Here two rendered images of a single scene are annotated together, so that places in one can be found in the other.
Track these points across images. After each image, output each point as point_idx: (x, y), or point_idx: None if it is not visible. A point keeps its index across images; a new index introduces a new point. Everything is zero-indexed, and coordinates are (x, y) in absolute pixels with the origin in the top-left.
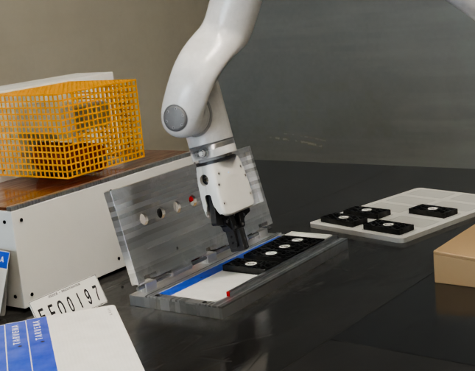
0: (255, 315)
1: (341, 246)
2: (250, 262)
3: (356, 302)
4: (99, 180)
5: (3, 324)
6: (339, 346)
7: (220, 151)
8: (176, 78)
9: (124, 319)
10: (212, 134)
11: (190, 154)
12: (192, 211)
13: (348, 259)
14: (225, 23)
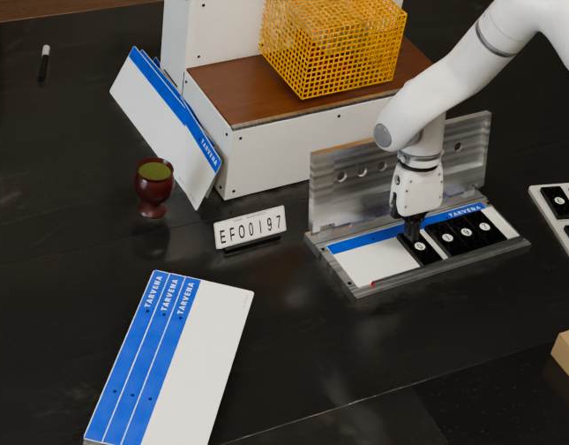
0: (382, 315)
1: (520, 251)
2: (421, 244)
3: (467, 345)
4: (330, 108)
5: (200, 211)
6: (408, 399)
7: (419, 165)
8: (394, 107)
9: (288, 259)
10: (417, 149)
11: None
12: None
13: (514, 271)
14: (459, 76)
